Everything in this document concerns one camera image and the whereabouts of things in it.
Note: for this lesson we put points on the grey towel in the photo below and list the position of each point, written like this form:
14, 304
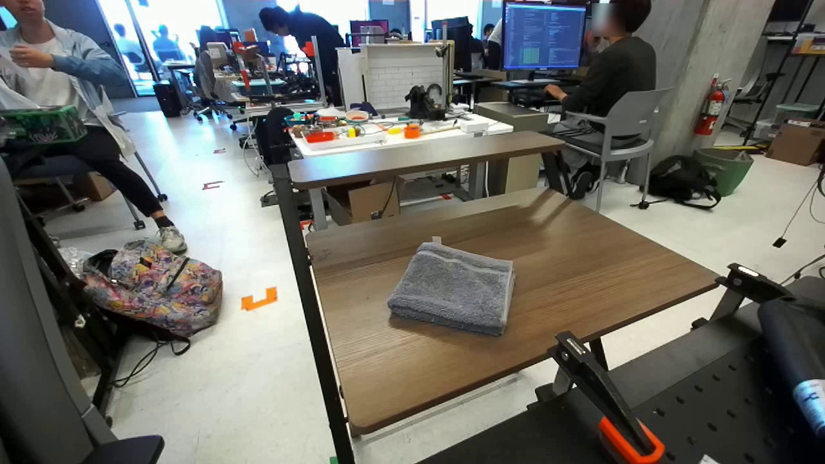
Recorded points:
455, 287

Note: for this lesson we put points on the cardboard box under table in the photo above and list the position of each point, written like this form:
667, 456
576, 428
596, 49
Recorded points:
362, 205

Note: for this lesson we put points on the white tray with toys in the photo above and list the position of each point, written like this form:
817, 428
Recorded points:
388, 133

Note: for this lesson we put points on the black kettle shaped object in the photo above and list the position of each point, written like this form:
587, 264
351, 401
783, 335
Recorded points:
425, 101

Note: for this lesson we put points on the white upright board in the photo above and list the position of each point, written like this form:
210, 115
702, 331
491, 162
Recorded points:
395, 72

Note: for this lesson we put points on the bending person dark clothes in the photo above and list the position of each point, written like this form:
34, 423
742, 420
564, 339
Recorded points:
309, 40

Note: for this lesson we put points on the computer monitor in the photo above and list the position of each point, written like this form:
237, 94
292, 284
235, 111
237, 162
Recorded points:
541, 37

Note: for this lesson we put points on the grey office chair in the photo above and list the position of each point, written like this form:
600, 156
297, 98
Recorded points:
632, 119

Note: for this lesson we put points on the seated person dark sweater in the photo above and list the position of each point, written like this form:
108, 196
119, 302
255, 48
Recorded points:
613, 72

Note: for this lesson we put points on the colourful patterned backpack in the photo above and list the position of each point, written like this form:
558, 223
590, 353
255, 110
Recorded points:
156, 287

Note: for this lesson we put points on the black backpack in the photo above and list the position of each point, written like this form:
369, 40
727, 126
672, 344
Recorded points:
684, 179

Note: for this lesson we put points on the red fire extinguisher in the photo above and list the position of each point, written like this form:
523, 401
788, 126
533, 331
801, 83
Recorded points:
709, 106

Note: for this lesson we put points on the green bag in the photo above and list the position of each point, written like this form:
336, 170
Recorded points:
730, 170

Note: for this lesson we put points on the black stand leg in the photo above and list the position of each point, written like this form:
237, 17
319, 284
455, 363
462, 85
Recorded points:
800, 210

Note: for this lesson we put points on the seated person light blue jacket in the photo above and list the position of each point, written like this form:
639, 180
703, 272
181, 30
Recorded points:
60, 67

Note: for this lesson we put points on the brown cardboard box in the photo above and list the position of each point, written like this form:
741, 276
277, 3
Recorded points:
797, 142

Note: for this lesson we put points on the black cylindrical handheld device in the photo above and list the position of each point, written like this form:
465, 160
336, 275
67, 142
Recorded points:
794, 352

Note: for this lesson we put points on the black office chair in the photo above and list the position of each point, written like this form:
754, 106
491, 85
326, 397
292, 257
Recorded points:
34, 369

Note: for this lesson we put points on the black metal table frame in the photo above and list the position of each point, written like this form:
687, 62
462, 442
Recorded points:
299, 275

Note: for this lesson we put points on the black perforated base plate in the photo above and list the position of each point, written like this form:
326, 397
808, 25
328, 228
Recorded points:
712, 403

